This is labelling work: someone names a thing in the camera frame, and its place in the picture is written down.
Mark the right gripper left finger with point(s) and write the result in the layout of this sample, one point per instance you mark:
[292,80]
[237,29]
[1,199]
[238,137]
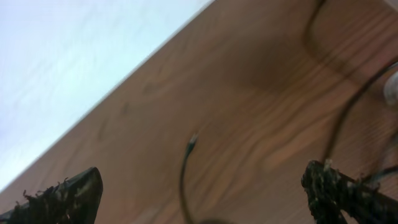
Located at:
[75,200]

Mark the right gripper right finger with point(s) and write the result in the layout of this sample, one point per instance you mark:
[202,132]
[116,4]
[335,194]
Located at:
[329,193]

